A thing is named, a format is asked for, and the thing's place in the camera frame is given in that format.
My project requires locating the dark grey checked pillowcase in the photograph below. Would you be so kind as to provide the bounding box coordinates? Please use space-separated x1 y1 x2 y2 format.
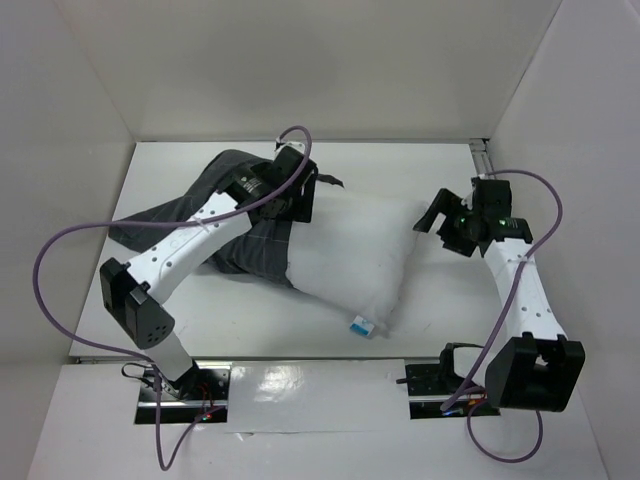
108 148 343 296

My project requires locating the white pillow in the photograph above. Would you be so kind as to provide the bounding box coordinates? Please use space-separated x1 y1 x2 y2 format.
286 182 428 337

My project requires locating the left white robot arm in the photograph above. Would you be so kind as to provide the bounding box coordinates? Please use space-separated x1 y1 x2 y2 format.
99 144 318 399

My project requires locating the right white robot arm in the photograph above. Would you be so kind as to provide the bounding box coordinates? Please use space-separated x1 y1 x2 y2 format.
413 177 586 412

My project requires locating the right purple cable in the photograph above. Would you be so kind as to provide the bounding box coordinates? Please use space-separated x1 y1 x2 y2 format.
441 168 567 463

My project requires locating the purple cable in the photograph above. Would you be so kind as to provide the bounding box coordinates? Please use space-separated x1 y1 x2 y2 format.
441 168 567 463
31 125 313 472

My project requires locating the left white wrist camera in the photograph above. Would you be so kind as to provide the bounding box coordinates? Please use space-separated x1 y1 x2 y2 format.
274 139 306 153

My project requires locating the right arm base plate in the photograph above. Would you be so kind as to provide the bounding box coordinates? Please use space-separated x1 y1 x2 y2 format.
395 362 500 420

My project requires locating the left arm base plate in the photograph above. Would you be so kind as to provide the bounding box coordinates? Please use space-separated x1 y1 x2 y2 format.
121 362 231 425

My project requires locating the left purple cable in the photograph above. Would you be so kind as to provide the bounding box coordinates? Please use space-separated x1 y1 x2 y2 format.
31 125 313 472

